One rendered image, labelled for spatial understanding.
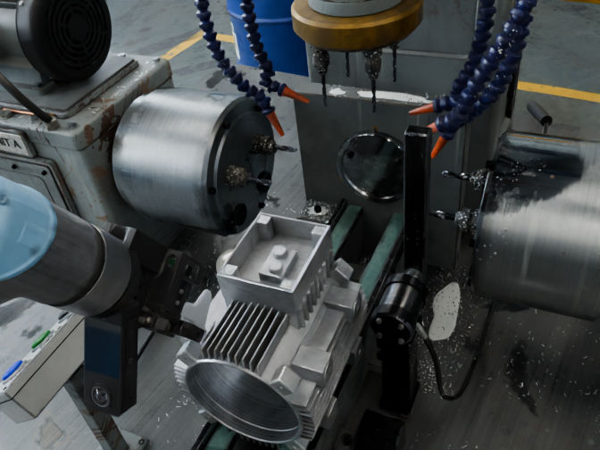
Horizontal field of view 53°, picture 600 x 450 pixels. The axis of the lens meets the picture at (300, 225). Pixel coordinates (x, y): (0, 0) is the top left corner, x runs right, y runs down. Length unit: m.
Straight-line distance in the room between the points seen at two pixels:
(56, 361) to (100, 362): 0.21
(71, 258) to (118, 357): 0.14
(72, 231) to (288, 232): 0.37
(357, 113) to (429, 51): 0.17
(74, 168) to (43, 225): 0.66
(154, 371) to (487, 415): 0.55
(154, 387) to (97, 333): 0.50
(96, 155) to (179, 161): 0.17
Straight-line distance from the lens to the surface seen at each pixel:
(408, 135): 0.72
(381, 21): 0.80
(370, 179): 1.08
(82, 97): 1.13
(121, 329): 0.58
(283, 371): 0.68
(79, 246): 0.49
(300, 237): 0.78
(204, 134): 0.97
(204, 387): 0.81
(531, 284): 0.85
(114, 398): 0.61
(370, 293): 0.98
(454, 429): 0.98
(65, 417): 1.11
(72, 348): 0.82
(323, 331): 0.74
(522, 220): 0.81
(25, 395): 0.79
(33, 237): 0.45
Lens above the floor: 1.64
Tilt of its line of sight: 40 degrees down
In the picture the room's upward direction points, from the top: 8 degrees counter-clockwise
